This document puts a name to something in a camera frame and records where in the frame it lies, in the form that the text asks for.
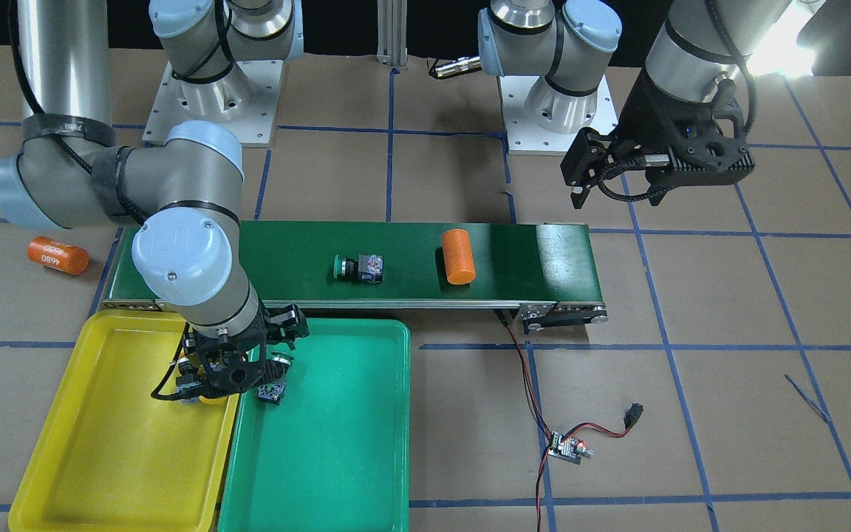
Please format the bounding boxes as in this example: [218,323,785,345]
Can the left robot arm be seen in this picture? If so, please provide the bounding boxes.
[477,1,787,209]

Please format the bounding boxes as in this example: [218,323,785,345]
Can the orange cylinder marked 4680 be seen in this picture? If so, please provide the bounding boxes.
[26,236,90,276]

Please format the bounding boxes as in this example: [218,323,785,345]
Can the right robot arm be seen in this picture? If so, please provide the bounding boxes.
[0,1,310,403]

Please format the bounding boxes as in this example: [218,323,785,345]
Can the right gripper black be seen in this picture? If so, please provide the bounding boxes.
[182,305,310,398]

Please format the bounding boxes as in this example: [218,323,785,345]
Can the green plastic tray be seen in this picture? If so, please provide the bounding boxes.
[217,318,411,531]

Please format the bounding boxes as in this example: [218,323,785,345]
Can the green belt conveyor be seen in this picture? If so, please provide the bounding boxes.
[100,219,609,331]

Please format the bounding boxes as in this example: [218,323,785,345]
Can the black power connector plug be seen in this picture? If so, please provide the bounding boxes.
[624,402,644,431]

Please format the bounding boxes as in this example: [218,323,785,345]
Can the green push button switch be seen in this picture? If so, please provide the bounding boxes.
[333,255,383,284]

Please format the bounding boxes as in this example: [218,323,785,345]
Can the motor controller circuit board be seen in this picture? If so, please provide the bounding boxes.
[547,432,593,465]

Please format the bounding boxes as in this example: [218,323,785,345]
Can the red black power wire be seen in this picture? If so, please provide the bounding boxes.
[496,310,637,532]

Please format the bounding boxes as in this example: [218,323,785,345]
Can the yellow plastic tray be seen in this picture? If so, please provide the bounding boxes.
[9,310,239,531]

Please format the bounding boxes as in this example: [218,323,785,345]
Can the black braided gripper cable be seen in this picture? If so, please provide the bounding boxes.
[595,0,759,205]

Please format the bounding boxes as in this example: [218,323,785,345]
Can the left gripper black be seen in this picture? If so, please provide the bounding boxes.
[560,72,754,208]

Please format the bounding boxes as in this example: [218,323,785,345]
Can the plain orange cylinder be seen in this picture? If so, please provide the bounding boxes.
[442,228,476,286]

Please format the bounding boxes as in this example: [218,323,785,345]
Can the aluminium frame post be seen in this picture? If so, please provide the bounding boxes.
[376,0,408,69]

